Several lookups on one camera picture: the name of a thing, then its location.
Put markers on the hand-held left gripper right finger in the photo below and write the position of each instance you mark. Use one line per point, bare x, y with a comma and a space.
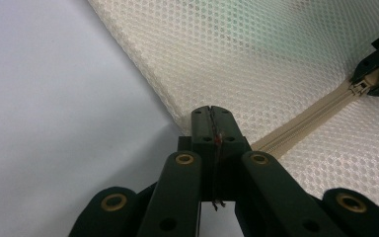
230, 144

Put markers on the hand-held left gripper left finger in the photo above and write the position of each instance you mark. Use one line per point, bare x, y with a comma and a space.
202, 148

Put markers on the cream mesh zipper bag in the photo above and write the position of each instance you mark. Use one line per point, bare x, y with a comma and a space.
276, 72

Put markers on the white foam work board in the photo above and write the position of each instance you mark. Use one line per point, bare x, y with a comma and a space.
62, 98

